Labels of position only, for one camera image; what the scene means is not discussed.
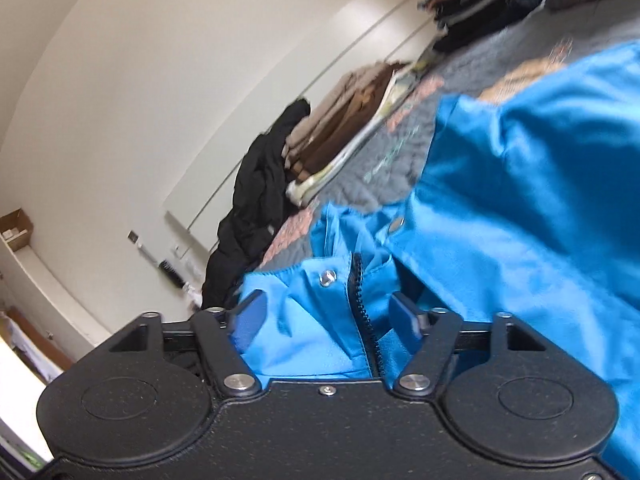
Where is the blue zip-up jacket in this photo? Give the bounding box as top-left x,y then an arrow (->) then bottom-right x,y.
241,42 -> 639,479

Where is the brown folded clothes stack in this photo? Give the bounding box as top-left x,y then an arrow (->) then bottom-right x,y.
281,61 -> 407,207

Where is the black hairbrush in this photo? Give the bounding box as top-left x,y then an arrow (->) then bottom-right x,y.
157,260 -> 186,289

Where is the black coat on bed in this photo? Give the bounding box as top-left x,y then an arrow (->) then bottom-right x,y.
202,99 -> 310,309

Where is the grey patchwork quilt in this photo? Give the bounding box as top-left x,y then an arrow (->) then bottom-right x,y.
262,0 -> 639,270

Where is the cardboard box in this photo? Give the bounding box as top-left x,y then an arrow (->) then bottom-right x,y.
0,208 -> 34,252

